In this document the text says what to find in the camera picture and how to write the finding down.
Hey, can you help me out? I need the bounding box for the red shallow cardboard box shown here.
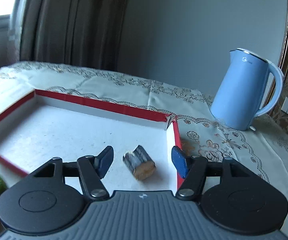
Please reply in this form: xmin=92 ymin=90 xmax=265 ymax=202
xmin=0 ymin=90 xmax=180 ymax=192

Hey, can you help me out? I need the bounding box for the light blue electric kettle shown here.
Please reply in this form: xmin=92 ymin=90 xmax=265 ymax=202
xmin=210 ymin=48 xmax=284 ymax=131

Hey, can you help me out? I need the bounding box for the sheer white curtain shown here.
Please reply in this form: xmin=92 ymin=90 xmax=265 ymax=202
xmin=7 ymin=0 xmax=27 ymax=64

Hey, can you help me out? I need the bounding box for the dark brown curtain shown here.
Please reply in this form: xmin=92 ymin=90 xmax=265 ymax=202
xmin=19 ymin=0 xmax=127 ymax=70

